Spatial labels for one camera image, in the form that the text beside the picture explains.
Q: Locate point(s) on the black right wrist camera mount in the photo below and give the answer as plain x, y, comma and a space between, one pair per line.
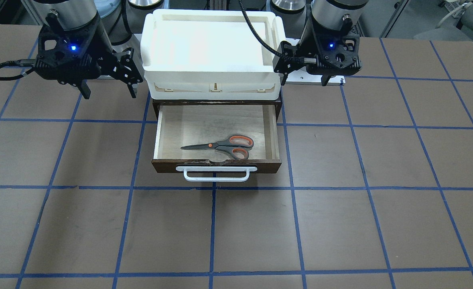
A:
124, 68

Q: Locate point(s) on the orange grey handled scissors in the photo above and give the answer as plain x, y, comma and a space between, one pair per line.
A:
237, 146

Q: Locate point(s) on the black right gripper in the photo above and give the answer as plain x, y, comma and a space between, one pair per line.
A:
101, 45

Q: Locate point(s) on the white drawer handle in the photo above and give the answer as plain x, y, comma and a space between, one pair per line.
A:
186, 170

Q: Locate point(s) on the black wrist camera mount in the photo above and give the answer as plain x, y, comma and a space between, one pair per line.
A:
285, 61
124, 68

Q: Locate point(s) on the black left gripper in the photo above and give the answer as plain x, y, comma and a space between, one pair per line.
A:
305, 43

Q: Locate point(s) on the wooden drawer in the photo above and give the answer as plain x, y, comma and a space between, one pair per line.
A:
180, 126

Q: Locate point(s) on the white plastic storage box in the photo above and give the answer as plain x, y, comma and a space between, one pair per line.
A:
205, 55

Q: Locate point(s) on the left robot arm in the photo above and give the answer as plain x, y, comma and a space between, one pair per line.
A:
335, 15

